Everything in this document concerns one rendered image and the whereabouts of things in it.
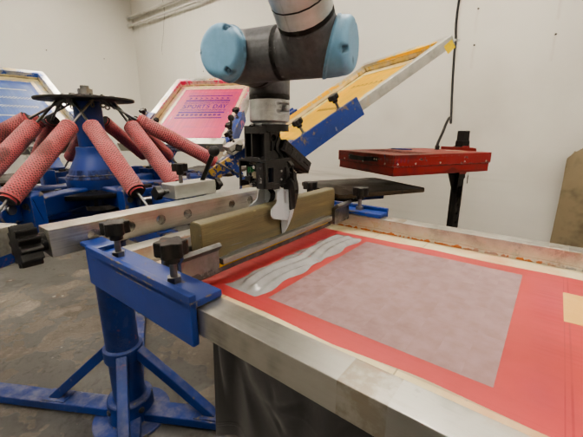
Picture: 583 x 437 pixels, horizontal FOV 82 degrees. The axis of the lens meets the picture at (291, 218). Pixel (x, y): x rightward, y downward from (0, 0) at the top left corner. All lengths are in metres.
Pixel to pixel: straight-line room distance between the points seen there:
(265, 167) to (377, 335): 0.33
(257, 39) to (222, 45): 0.05
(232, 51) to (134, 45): 4.81
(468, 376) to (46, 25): 4.87
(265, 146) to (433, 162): 1.10
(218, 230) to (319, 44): 0.31
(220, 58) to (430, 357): 0.47
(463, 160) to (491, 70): 0.95
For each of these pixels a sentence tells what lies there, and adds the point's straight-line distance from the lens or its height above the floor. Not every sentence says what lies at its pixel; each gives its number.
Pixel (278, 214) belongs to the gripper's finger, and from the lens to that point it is 0.64.
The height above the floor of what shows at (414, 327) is 0.95.
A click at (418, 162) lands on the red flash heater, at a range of 1.56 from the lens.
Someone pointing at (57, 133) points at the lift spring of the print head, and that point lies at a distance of 1.16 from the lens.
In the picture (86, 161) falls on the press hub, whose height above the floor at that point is 1.10.
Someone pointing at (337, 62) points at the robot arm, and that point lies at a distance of 0.48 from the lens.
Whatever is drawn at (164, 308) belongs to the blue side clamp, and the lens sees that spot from 0.49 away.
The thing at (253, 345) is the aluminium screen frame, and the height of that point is 0.98.
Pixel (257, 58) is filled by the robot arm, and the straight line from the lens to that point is 0.52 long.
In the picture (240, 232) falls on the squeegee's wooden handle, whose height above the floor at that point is 1.03.
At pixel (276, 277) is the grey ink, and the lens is 0.58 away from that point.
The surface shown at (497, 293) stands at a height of 0.95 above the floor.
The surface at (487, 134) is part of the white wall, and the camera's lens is 2.54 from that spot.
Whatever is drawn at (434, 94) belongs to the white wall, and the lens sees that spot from 2.62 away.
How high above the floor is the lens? 1.20
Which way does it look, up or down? 15 degrees down
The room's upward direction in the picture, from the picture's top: straight up
